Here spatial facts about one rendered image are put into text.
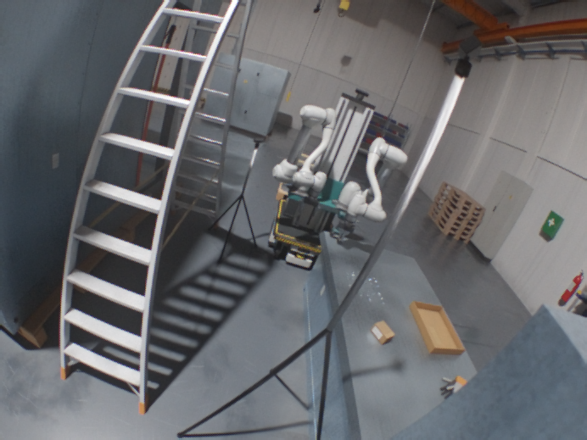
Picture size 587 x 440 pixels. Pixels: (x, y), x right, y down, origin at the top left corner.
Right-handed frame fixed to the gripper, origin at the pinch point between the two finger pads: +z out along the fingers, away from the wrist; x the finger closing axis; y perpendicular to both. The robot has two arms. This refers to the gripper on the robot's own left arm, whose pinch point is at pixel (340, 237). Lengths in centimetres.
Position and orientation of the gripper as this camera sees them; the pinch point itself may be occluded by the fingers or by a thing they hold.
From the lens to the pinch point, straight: 220.8
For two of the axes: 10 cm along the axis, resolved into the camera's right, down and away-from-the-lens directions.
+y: 2.3, -3.7, 9.0
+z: -3.3, 8.4, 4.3
